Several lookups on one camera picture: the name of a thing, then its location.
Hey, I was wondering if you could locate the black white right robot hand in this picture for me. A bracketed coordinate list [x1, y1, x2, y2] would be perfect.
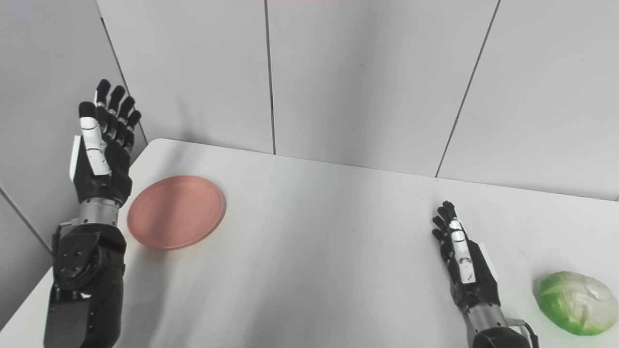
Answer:
[431, 201, 501, 311]

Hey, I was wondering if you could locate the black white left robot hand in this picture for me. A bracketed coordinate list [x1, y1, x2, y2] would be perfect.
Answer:
[69, 79, 143, 206]

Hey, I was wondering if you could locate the pink plate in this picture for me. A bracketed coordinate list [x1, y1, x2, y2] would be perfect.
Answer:
[126, 174, 227, 251]

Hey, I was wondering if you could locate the green white cabbage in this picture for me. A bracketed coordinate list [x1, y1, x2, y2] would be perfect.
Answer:
[533, 271, 619, 337]

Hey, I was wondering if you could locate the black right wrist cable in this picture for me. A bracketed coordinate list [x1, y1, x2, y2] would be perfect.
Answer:
[507, 318, 541, 348]

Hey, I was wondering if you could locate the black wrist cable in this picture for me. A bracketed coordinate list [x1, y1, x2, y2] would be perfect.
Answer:
[50, 218, 81, 271]
[507, 318, 541, 348]

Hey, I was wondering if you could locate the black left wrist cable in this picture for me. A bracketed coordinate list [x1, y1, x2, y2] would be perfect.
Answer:
[50, 218, 81, 271]

